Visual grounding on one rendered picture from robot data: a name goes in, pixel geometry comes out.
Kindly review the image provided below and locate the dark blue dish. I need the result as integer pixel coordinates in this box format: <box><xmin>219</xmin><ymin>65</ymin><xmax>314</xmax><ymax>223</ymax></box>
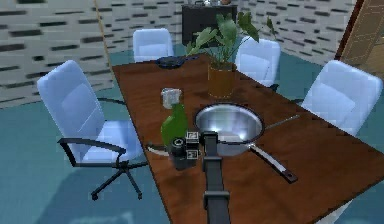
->
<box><xmin>155</xmin><ymin>54</ymin><xmax>198</xmax><ymax>70</ymax></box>

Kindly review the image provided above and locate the brown room door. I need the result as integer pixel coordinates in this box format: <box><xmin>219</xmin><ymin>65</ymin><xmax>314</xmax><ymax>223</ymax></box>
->
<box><xmin>334</xmin><ymin>0</ymin><xmax>384</xmax><ymax>79</ymax></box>

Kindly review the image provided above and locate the thin grey metal utensil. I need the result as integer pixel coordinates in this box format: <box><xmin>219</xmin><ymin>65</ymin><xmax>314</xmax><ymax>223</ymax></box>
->
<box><xmin>264</xmin><ymin>114</ymin><xmax>301</xmax><ymax>131</ymax></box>

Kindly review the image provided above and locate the green spray bottle white head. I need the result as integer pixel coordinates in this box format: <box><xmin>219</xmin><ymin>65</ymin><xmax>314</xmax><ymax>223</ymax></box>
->
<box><xmin>160</xmin><ymin>87</ymin><xmax>190</xmax><ymax>148</ymax></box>

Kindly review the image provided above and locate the pale blue office chair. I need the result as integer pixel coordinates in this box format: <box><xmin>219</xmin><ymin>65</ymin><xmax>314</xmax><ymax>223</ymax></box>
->
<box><xmin>234</xmin><ymin>36</ymin><xmax>282</xmax><ymax>93</ymax></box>
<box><xmin>293</xmin><ymin>59</ymin><xmax>384</xmax><ymax>138</ymax></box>
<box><xmin>132</xmin><ymin>27</ymin><xmax>175</xmax><ymax>64</ymax></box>
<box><xmin>36</xmin><ymin>59</ymin><xmax>149</xmax><ymax>202</ymax></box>

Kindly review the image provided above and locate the black cabinet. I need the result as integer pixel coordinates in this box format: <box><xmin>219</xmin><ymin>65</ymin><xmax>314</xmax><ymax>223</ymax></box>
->
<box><xmin>181</xmin><ymin>2</ymin><xmax>239</xmax><ymax>47</ymax></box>

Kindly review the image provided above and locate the house plant brown pot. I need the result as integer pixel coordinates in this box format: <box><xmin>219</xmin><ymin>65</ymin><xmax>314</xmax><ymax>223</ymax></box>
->
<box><xmin>184</xmin><ymin>11</ymin><xmax>278</xmax><ymax>100</ymax></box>

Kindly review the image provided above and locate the brown wooden table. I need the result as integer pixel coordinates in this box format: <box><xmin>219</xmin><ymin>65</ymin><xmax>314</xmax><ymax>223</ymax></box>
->
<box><xmin>111</xmin><ymin>53</ymin><xmax>384</xmax><ymax>224</ymax></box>

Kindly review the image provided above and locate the silver pan black handle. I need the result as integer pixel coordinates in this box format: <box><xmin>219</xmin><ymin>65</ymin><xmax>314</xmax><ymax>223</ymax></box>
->
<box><xmin>194</xmin><ymin>102</ymin><xmax>299</xmax><ymax>185</ymax></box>

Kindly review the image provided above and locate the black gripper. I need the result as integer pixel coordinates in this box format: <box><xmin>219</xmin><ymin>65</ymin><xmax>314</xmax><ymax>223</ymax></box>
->
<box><xmin>146</xmin><ymin>137</ymin><xmax>198</xmax><ymax>172</ymax></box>

